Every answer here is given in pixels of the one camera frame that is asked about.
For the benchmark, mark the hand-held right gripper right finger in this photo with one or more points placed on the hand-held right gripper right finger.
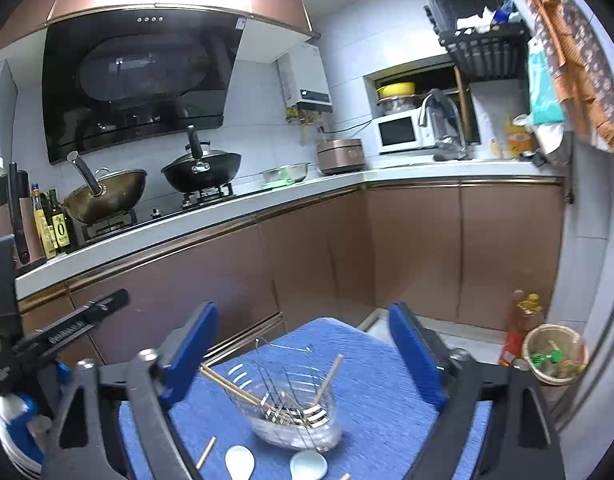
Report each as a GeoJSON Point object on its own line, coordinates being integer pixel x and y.
{"type": "Point", "coordinates": [417, 355]}

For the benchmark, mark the grey blender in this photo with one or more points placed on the grey blender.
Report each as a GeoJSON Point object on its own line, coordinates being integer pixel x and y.
{"type": "Point", "coordinates": [444, 120]}

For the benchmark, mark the white water heater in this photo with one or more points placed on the white water heater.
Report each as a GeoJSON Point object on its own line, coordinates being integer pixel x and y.
{"type": "Point", "coordinates": [307, 75]}

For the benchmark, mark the copper rice cooker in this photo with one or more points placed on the copper rice cooker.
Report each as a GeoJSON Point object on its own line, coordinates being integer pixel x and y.
{"type": "Point", "coordinates": [339, 155]}

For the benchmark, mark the yellow oil bottle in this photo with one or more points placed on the yellow oil bottle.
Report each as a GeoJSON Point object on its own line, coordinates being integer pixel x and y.
{"type": "Point", "coordinates": [42, 225]}

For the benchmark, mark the yellow bowl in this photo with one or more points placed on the yellow bowl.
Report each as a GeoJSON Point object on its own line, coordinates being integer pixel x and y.
{"type": "Point", "coordinates": [396, 90]}

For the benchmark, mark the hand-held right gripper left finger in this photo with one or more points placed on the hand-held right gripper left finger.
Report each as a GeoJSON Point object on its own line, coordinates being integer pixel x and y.
{"type": "Point", "coordinates": [187, 350]}

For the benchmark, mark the black wok with lid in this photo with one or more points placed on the black wok with lid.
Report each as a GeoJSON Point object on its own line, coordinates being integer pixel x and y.
{"type": "Point", "coordinates": [202, 170]}

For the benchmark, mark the gas stove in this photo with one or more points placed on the gas stove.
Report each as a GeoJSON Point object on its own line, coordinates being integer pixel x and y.
{"type": "Point", "coordinates": [152, 212]}

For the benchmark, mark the range hood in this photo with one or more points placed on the range hood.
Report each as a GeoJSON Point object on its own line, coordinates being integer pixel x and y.
{"type": "Point", "coordinates": [137, 85]}

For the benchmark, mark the blue towel mat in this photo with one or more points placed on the blue towel mat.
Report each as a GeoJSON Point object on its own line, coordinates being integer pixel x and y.
{"type": "Point", "coordinates": [387, 410]}

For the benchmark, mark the glass pot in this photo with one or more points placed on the glass pot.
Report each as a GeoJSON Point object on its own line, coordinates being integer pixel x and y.
{"type": "Point", "coordinates": [397, 105]}

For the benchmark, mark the orange patterned cloth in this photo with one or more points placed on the orange patterned cloth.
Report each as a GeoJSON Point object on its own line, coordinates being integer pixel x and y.
{"type": "Point", "coordinates": [572, 35]}

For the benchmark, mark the dark green oil bottle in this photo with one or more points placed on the dark green oil bottle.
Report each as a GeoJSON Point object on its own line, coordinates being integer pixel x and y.
{"type": "Point", "coordinates": [62, 230]}

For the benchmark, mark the teal plastic bag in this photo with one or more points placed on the teal plastic bag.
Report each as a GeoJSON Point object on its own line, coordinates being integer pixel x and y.
{"type": "Point", "coordinates": [542, 90]}

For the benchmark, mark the white cloth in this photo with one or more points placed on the white cloth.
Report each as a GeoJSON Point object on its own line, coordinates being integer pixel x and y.
{"type": "Point", "coordinates": [479, 20]}

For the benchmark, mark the large orange oil bottle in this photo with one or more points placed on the large orange oil bottle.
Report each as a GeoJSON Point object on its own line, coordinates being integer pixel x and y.
{"type": "Point", "coordinates": [519, 330]}

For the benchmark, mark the light blue ceramic spoon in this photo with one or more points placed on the light blue ceramic spoon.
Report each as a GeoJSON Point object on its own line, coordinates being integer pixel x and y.
{"type": "Point", "coordinates": [307, 465]}

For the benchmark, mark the bronze wok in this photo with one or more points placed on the bronze wok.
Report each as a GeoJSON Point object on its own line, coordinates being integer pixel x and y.
{"type": "Point", "coordinates": [107, 195]}

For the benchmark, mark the beige plastic basket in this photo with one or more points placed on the beige plastic basket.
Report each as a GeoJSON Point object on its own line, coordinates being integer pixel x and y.
{"type": "Point", "coordinates": [557, 355]}

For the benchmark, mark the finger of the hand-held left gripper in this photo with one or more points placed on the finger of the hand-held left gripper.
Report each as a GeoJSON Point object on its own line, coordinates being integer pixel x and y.
{"type": "Point", "coordinates": [77, 321]}

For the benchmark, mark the white plastic bag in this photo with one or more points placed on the white plastic bag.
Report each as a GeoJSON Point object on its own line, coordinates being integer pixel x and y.
{"type": "Point", "coordinates": [549, 135]}

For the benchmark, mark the knife block with knives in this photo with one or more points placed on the knife block with knives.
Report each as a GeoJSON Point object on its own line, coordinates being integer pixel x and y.
{"type": "Point", "coordinates": [12, 210]}

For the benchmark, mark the black wall rack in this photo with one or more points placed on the black wall rack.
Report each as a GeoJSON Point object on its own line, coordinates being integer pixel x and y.
{"type": "Point", "coordinates": [487, 50]}

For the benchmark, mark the person's left hand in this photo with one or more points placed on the person's left hand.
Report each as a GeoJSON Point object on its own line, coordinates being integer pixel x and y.
{"type": "Point", "coordinates": [19, 417]}

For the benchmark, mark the white microwave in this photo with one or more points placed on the white microwave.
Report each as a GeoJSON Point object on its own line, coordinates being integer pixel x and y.
{"type": "Point", "coordinates": [402, 132]}

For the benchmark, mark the brown kitchen cabinets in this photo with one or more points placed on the brown kitchen cabinets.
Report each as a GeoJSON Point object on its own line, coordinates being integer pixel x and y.
{"type": "Point", "coordinates": [412, 260]}

